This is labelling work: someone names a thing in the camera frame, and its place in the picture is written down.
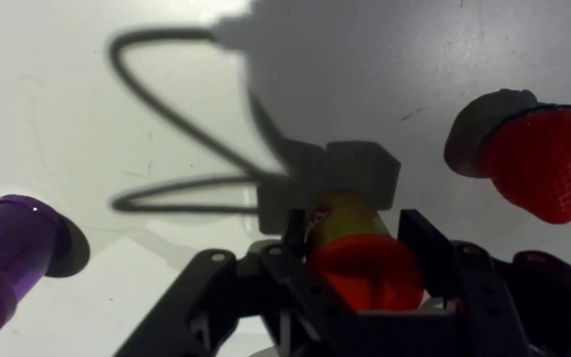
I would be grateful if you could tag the red-orange lid dough tub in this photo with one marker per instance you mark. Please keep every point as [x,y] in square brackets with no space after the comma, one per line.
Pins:
[366,264]

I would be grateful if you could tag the purple dough tub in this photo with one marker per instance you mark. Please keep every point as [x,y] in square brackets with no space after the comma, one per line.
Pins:
[9,264]

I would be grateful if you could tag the red toy strawberry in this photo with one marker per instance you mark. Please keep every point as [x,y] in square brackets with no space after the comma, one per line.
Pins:
[550,165]

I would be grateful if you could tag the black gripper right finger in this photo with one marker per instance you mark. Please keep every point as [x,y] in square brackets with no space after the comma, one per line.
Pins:
[531,310]

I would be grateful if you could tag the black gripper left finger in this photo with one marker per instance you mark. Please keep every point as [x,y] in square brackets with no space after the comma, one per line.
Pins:
[233,310]

